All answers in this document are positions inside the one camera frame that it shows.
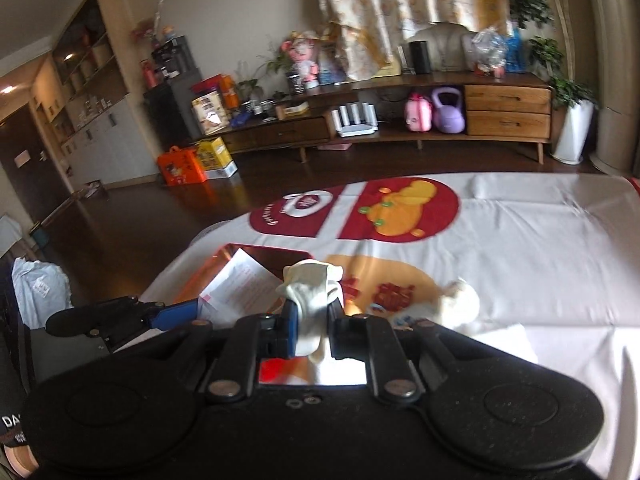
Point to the snack box on cabinet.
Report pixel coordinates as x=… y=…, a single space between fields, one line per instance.
x=210 y=113

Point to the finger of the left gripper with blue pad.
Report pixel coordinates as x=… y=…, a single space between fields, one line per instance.
x=169 y=317

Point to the white mesh cloth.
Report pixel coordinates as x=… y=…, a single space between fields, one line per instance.
x=455 y=306

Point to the floral cloth over tv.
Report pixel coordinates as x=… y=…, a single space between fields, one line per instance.
x=366 y=33

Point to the orange gift box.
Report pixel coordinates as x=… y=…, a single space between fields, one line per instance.
x=180 y=166

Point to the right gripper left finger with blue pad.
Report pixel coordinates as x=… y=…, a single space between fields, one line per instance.
x=235 y=373

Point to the black mini fridge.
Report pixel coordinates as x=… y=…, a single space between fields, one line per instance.
x=170 y=111

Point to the white cotton glove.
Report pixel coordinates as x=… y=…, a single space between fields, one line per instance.
x=312 y=286

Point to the white standing air conditioner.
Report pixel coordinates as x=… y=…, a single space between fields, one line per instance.
x=616 y=23

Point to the purple kettlebell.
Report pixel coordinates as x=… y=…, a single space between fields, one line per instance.
x=448 y=118

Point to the cotton swab plastic bag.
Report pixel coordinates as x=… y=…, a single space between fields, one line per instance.
x=241 y=288

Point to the clear plastic bag of items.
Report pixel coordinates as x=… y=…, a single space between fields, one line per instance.
x=490 y=53

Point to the red thermos bottle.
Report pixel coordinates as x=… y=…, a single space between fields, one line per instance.
x=148 y=74

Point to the wooden tv cabinet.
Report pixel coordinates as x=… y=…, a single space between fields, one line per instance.
x=514 y=108

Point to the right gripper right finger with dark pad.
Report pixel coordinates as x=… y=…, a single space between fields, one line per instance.
x=372 y=340

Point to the wooden wall shelf cabinet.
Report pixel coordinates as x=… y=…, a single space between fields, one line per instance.
x=89 y=91

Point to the potted green tree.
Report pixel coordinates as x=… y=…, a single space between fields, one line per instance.
x=550 y=51

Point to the white red printed tablecloth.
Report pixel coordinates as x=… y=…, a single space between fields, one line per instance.
x=554 y=259

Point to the pink plush doll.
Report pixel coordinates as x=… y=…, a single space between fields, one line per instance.
x=299 y=47

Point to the yellow carton box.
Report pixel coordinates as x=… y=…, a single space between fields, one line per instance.
x=215 y=159

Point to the white router with antennas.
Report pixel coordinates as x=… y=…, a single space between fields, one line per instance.
x=355 y=119

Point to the red metal tin box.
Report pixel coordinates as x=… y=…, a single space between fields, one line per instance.
x=274 y=259

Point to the black cylinder speaker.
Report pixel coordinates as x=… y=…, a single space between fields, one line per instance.
x=420 y=57

